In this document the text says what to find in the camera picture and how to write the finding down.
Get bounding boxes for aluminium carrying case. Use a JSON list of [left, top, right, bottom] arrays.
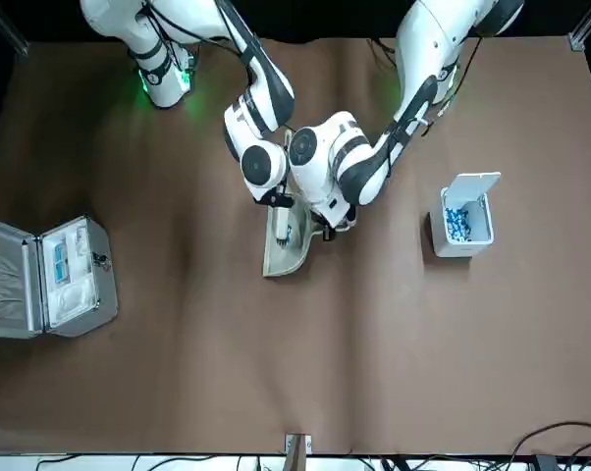
[[0, 214, 121, 340]]

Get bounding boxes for white flip-lid trash can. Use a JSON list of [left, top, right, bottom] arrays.
[[427, 171, 503, 259]]

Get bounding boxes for white brush with black bristles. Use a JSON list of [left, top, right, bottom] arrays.
[[273, 128, 294, 246]]

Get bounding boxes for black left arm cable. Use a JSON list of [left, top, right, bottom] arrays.
[[422, 34, 484, 136]]

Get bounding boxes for blue blister pack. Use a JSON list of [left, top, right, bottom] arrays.
[[52, 243, 70, 286]]

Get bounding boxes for aluminium upright post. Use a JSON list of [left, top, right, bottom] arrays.
[[284, 432, 313, 471]]

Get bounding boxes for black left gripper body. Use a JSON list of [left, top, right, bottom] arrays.
[[321, 205, 358, 242]]

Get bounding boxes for aluminium frame profile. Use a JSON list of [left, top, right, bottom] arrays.
[[0, 0, 30, 58], [567, 0, 591, 53]]

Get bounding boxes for heap of blue capsule shells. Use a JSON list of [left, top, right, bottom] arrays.
[[444, 206, 474, 244]]

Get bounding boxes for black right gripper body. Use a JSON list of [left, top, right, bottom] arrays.
[[253, 184, 296, 210]]

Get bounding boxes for pale plastic dustpan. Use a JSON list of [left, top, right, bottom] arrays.
[[261, 202, 325, 280]]

